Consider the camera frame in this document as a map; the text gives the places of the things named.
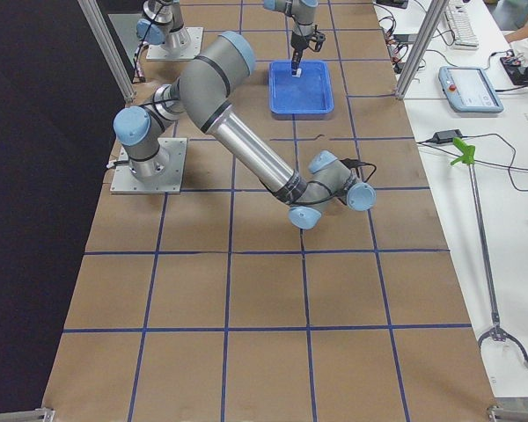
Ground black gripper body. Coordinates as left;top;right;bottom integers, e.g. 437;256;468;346
290;30;310;55

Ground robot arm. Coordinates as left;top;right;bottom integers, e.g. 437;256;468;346
113;31;377;229
133;1;326;71

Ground blue plastic tray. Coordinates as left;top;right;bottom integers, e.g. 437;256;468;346
268;60;334;120

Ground white keyboard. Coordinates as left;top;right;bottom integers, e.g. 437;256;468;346
444;0;480;50

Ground black power adapter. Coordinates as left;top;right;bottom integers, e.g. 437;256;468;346
429;129;463;144

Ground teach pendant tablet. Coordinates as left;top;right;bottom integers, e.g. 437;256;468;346
438;66;503;114

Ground aluminium frame post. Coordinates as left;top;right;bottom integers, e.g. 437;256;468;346
395;0;448;99

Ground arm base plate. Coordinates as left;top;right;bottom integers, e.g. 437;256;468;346
110;137;187;194
146;27;203;62

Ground green handled reach grabber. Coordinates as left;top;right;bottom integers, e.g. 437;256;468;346
450;136;528;374

